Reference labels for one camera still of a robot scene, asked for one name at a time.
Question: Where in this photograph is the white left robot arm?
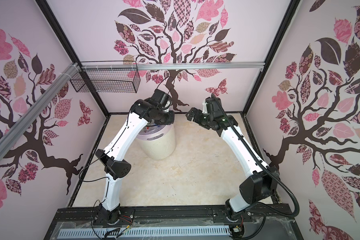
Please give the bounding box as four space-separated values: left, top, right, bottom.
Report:
95 98 175 225

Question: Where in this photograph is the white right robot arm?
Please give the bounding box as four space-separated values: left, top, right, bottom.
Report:
186 108 278 215

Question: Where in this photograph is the pink bin liner bag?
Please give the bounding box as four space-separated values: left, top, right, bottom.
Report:
137 125 174 141

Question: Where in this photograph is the cream ribbed waste bin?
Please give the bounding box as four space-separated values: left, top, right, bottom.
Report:
136 128 176 160

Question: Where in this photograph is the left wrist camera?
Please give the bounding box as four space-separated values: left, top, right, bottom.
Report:
151 89 172 111

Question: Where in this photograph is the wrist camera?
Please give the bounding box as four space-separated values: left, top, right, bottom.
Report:
151 89 172 111
203 96 224 120

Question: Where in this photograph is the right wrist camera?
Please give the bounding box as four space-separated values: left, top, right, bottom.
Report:
203 96 224 120

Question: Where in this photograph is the black wire mesh basket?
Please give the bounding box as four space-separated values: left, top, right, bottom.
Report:
70 60 141 94

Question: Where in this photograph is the aluminium back rail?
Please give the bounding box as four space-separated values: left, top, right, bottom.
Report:
81 62 265 71

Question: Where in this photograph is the aluminium rail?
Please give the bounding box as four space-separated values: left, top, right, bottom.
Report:
0 63 79 161
81 62 265 71

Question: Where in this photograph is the white slotted cable duct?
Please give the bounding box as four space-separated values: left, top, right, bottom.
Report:
57 226 230 240

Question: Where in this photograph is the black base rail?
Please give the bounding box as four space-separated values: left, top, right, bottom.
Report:
44 205 303 240

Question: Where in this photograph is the aluminium left rail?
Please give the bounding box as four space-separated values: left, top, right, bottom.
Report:
0 63 79 161

